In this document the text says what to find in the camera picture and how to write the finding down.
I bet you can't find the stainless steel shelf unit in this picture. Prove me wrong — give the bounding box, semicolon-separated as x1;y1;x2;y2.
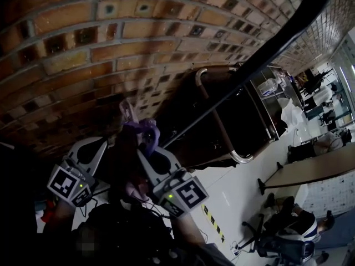
248;65;306;142

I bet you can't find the purple bag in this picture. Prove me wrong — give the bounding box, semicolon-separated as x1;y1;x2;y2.
119;98;162;160

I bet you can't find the person's left forearm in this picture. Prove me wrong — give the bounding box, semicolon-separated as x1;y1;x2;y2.
43;200;79;234

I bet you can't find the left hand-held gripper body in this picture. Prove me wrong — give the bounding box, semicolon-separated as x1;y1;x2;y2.
46;136;109;208

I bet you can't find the person's dark clothing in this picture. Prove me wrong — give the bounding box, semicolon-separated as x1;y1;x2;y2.
70;202;236;266

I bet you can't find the yellow black striped floor tape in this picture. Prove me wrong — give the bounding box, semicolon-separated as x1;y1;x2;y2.
201;203;226;244

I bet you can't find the black office chair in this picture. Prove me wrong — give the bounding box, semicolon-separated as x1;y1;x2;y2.
241;213;317;266

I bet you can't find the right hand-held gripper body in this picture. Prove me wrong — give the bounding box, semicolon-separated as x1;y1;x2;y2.
135;146;210;219

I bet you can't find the white plastic bag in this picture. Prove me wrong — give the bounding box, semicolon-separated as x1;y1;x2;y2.
280;98;306;131

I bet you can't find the person's right forearm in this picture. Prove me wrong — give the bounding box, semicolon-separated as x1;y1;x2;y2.
171;214;207;245

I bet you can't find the black metal coat rack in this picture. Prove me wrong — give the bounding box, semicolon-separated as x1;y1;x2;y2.
160;0;338;148

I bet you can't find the wooden table with black legs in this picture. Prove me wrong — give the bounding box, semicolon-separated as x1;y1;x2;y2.
257;142;355;196

